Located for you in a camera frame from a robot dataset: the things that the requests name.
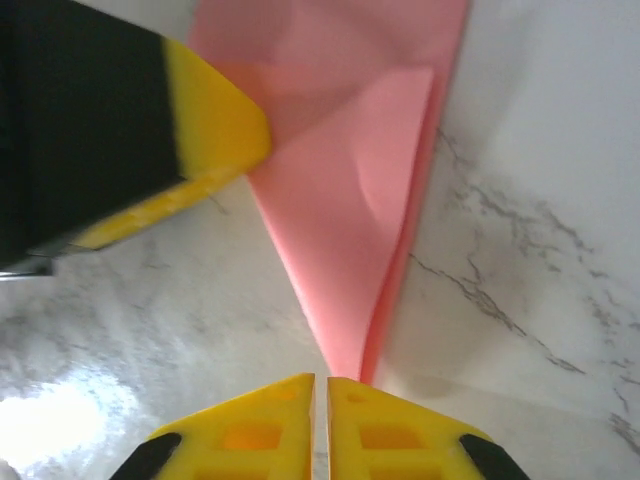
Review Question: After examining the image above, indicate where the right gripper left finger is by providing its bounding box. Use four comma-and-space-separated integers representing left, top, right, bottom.
107, 372, 317, 480

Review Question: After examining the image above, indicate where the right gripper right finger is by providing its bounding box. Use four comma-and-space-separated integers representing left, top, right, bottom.
327, 375, 531, 480

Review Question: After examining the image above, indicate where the pink square paper sheet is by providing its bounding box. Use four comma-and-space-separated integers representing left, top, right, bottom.
187, 0, 474, 386

